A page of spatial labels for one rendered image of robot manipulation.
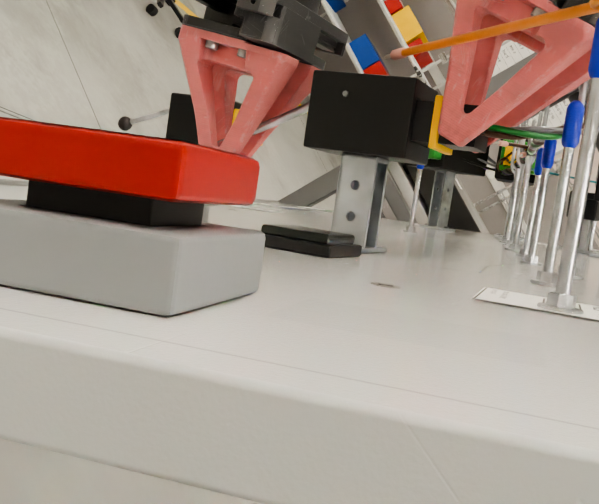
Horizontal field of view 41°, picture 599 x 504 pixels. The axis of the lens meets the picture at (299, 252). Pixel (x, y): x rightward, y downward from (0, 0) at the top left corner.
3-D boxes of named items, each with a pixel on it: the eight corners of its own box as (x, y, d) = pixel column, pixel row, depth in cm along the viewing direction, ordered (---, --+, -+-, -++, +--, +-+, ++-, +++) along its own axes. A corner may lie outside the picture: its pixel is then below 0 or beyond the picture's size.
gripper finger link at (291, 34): (289, 194, 47) (336, 38, 46) (228, 186, 41) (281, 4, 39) (196, 162, 50) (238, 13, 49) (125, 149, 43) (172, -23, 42)
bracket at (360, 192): (347, 245, 45) (360, 157, 45) (386, 252, 44) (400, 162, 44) (314, 245, 41) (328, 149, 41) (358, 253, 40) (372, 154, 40)
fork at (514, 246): (503, 249, 72) (529, 90, 71) (502, 248, 74) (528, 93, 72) (526, 252, 71) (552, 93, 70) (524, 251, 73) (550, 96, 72)
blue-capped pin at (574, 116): (532, 281, 39) (562, 101, 38) (564, 286, 38) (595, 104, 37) (527, 282, 37) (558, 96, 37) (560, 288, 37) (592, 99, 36)
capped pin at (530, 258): (546, 266, 53) (567, 136, 52) (525, 264, 53) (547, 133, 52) (535, 264, 54) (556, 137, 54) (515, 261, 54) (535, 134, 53)
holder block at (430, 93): (332, 154, 46) (342, 83, 45) (427, 165, 43) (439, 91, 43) (302, 146, 42) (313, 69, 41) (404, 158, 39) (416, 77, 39)
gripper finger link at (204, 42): (300, 195, 49) (346, 43, 47) (243, 188, 42) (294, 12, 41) (209, 164, 51) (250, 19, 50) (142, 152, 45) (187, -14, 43)
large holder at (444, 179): (513, 238, 116) (529, 139, 115) (433, 229, 105) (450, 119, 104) (476, 232, 122) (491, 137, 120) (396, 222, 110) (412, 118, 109)
